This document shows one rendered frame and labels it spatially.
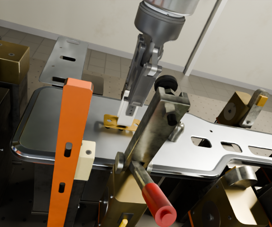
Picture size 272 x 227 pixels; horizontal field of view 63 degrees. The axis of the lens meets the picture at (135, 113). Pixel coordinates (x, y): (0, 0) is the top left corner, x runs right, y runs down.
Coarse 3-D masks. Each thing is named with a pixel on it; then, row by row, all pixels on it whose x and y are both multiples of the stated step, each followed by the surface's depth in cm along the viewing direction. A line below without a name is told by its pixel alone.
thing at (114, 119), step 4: (104, 116) 48; (108, 116) 49; (112, 116) 49; (116, 116) 49; (104, 120) 47; (112, 120) 48; (116, 120) 48; (136, 120) 50; (104, 124) 46; (108, 124) 47; (112, 124) 47; (116, 124) 47; (132, 124) 49; (120, 128) 47; (124, 128) 47; (128, 128) 48; (132, 128) 48; (136, 128) 48
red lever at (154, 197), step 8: (136, 168) 31; (136, 176) 30; (144, 176) 29; (144, 184) 26; (152, 184) 26; (144, 192) 25; (152, 192) 24; (160, 192) 24; (152, 200) 23; (160, 200) 22; (168, 200) 23; (152, 208) 22; (160, 208) 21; (168, 208) 21; (160, 216) 21; (168, 216) 21; (160, 224) 21; (168, 224) 21
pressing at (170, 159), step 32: (32, 96) 50; (96, 96) 56; (32, 128) 42; (96, 128) 47; (192, 128) 58; (224, 128) 62; (32, 160) 38; (96, 160) 41; (160, 160) 46; (192, 160) 49; (224, 160) 51; (256, 160) 55
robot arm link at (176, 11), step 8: (144, 0) 31; (152, 0) 30; (160, 0) 29; (168, 0) 29; (176, 0) 29; (184, 0) 29; (192, 0) 30; (152, 8) 32; (160, 8) 30; (168, 8) 30; (176, 8) 30; (184, 8) 30; (192, 8) 31; (176, 16) 32
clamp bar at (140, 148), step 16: (160, 80) 26; (176, 80) 27; (160, 96) 23; (176, 96) 24; (160, 112) 25; (176, 112) 24; (144, 128) 27; (160, 128) 27; (144, 144) 29; (160, 144) 29; (128, 160) 32; (144, 160) 33
